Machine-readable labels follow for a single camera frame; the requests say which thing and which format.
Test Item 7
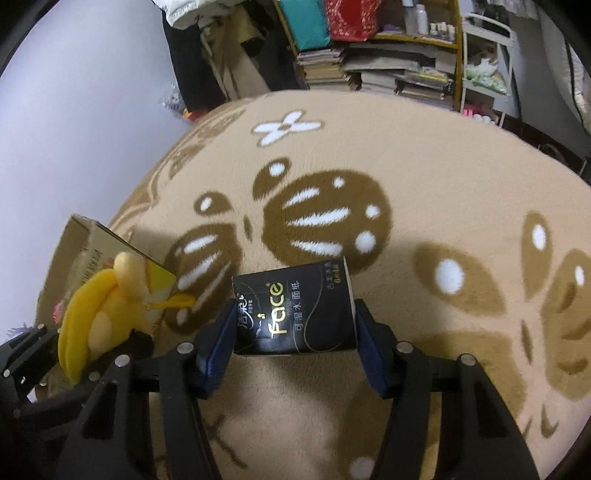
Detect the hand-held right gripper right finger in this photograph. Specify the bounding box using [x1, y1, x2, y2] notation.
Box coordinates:
[355, 300, 541, 480]

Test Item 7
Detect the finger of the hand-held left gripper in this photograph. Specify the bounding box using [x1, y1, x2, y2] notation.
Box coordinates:
[0, 324, 61, 416]
[88, 330, 155, 381]

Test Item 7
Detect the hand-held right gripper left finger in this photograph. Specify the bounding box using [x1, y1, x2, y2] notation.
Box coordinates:
[48, 300, 238, 480]

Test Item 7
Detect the yellow plush toy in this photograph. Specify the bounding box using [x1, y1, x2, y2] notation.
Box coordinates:
[58, 251, 197, 384]

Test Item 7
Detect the black tissue packet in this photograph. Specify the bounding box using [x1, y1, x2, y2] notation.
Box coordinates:
[231, 257, 358, 356]

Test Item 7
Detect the cardboard box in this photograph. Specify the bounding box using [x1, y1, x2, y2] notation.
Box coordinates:
[34, 213, 178, 402]

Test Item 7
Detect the beige butterfly printed blanket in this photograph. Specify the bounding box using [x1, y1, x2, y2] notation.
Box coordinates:
[34, 88, 591, 480]

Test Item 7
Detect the clear snack bag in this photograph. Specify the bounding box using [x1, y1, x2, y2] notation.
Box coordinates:
[159, 88, 185, 114]

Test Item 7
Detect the black coat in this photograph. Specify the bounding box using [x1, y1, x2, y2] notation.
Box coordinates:
[161, 9, 227, 112]

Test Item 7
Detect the wide stack of magazines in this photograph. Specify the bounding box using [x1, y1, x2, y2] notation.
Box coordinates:
[344, 41, 455, 109]

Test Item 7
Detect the narrow stack of books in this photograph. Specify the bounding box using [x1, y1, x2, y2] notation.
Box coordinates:
[295, 46, 354, 90]

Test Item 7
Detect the beige coat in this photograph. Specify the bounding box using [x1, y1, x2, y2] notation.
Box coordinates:
[201, 9, 274, 100]

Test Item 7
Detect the wooden shelf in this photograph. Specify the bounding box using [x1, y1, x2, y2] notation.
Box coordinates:
[272, 0, 465, 114]

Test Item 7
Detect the pale green bag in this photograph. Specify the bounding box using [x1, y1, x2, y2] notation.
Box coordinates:
[464, 58, 511, 95]

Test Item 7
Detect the white puffer jacket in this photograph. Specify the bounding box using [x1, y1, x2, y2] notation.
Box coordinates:
[154, 0, 208, 28]

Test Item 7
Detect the red patterned bag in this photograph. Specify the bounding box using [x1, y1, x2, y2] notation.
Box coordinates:
[323, 0, 384, 40]

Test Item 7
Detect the teal bag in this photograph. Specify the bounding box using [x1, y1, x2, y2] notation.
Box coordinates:
[279, 0, 331, 49]

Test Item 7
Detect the group of white bottles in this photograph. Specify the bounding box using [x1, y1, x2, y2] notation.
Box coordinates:
[402, 0, 458, 40]

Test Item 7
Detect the white metal rack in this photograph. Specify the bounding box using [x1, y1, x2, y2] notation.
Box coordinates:
[462, 11, 519, 125]

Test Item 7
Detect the white pillow black trim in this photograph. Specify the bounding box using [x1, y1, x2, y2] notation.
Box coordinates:
[538, 0, 591, 134]

